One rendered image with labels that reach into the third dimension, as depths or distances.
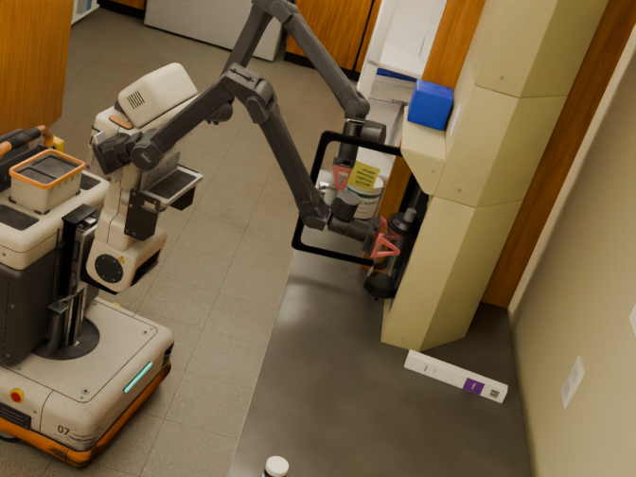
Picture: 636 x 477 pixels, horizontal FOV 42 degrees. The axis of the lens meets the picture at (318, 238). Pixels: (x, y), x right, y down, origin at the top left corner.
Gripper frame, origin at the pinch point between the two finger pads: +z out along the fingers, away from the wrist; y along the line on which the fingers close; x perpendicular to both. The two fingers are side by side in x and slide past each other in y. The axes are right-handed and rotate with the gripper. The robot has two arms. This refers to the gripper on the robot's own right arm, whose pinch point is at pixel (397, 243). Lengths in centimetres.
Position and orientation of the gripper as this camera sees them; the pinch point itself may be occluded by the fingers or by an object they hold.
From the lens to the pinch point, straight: 232.2
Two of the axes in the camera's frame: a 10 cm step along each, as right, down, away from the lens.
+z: 9.4, 3.3, 0.6
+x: -3.2, 8.2, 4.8
